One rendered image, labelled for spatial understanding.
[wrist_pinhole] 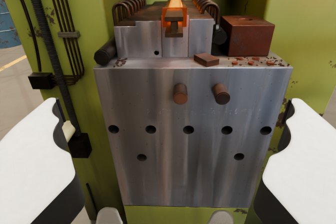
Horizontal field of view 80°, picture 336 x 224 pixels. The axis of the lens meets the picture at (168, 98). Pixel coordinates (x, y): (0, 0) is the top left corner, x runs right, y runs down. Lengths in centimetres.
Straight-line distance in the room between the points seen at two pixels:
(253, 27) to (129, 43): 25
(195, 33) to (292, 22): 30
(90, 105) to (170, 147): 34
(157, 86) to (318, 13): 45
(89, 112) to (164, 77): 41
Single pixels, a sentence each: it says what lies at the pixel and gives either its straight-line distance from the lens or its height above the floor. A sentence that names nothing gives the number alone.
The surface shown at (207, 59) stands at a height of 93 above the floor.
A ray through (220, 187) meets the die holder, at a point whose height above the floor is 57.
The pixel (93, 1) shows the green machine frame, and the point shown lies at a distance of 60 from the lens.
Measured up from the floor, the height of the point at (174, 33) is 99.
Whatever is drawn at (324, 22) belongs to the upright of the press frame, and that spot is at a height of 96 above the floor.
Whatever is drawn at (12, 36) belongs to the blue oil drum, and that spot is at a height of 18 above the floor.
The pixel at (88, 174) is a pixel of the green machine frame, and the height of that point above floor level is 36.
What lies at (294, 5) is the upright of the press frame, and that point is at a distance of 63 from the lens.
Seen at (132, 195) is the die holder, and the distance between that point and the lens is 66.
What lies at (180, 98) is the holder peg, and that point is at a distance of 37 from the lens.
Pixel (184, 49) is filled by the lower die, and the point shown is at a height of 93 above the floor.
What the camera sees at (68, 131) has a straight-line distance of 75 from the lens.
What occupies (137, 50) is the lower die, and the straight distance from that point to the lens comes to 45.
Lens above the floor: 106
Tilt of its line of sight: 30 degrees down
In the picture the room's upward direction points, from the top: 1 degrees counter-clockwise
